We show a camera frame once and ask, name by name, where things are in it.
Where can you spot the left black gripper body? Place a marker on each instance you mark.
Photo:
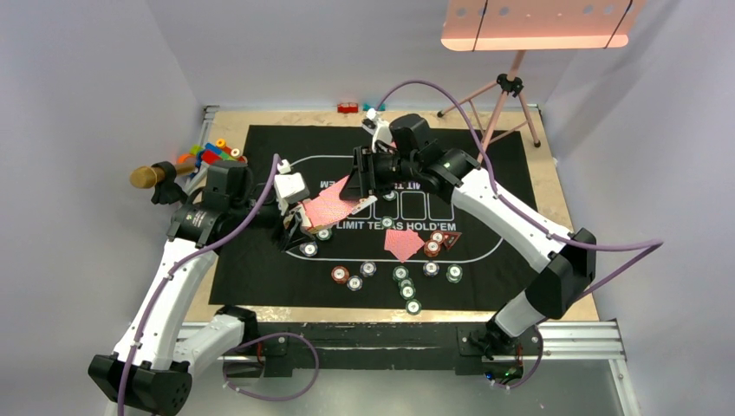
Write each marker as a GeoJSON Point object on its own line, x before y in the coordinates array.
{"type": "Point", "coordinates": [272, 212]}

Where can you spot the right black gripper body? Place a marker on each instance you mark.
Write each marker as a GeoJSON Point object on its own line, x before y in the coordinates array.
{"type": "Point", "coordinates": [392, 169]}

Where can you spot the single blue poker chip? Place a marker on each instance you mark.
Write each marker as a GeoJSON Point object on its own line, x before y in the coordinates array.
{"type": "Point", "coordinates": [309, 249]}

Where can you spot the face up diamonds card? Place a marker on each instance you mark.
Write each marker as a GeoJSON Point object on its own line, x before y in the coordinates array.
{"type": "Point", "coordinates": [364, 203]}

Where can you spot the single green poker chip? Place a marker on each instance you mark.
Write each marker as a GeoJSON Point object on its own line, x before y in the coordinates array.
{"type": "Point", "coordinates": [324, 235]}

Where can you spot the red playing card box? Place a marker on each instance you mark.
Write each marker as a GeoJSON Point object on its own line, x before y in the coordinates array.
{"type": "Point", "coordinates": [297, 220]}

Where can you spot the red backed card deck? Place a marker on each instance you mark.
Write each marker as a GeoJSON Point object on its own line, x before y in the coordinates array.
{"type": "Point", "coordinates": [327, 208]}

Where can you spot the red poker chip stack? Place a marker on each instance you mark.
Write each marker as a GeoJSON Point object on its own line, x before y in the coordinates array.
{"type": "Point", "coordinates": [340, 274]}

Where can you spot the dealt red card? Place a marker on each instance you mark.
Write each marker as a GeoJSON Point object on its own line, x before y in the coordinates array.
{"type": "Point", "coordinates": [408, 243]}
{"type": "Point", "coordinates": [391, 240]}

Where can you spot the blue poker chip stack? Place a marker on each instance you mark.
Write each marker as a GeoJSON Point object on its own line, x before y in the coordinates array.
{"type": "Point", "coordinates": [368, 269]}

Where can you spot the triangular all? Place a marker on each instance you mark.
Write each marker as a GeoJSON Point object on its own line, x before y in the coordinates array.
{"type": "Point", "coordinates": [450, 238]}

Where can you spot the small red chip stack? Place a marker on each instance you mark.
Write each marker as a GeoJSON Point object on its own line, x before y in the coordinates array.
{"type": "Point", "coordinates": [432, 248]}

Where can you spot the small green chip stack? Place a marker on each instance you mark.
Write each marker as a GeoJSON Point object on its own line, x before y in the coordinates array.
{"type": "Point", "coordinates": [454, 273]}

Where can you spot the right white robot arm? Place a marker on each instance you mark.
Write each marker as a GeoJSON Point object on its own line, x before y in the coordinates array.
{"type": "Point", "coordinates": [561, 259]}

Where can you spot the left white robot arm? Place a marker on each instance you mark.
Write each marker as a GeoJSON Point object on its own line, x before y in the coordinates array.
{"type": "Point", "coordinates": [151, 369]}

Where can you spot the black poker table mat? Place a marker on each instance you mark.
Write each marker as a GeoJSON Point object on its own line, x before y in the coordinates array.
{"type": "Point", "coordinates": [251, 270]}

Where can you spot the teal toy block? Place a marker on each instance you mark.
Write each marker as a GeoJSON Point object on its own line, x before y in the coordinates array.
{"type": "Point", "coordinates": [380, 108]}

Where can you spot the red toy block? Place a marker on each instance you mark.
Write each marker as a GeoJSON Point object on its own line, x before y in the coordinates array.
{"type": "Point", "coordinates": [348, 108]}

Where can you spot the green poker chip stack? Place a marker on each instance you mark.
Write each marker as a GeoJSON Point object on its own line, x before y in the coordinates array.
{"type": "Point", "coordinates": [400, 273]}

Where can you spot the pink tripod stand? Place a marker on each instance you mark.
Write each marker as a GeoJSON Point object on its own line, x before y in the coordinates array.
{"type": "Point", "coordinates": [510, 86]}

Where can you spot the colourful toy block vehicle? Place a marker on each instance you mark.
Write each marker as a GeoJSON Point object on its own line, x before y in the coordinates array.
{"type": "Point", "coordinates": [209, 153]}

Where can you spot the pink perforated panel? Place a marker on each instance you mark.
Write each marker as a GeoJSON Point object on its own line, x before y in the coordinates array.
{"type": "Point", "coordinates": [499, 25]}

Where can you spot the gold microphone head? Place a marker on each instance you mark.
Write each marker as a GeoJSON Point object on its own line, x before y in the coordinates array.
{"type": "Point", "coordinates": [146, 177]}

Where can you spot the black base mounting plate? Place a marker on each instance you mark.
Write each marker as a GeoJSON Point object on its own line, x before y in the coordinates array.
{"type": "Point", "coordinates": [459, 347]}

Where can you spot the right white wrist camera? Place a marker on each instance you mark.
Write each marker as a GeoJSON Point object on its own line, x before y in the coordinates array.
{"type": "Point", "coordinates": [378, 128]}

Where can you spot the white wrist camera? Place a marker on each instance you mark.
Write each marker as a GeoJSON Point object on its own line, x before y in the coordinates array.
{"type": "Point", "coordinates": [378, 128]}
{"type": "Point", "coordinates": [290, 189]}

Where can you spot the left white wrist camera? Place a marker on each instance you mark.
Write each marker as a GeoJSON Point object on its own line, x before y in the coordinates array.
{"type": "Point", "coordinates": [290, 189]}

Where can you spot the grey toy block post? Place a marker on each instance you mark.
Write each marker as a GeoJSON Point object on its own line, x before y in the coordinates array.
{"type": "Point", "coordinates": [194, 182]}

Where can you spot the aluminium rail frame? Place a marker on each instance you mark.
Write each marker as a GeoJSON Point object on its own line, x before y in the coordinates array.
{"type": "Point", "coordinates": [566, 341]}

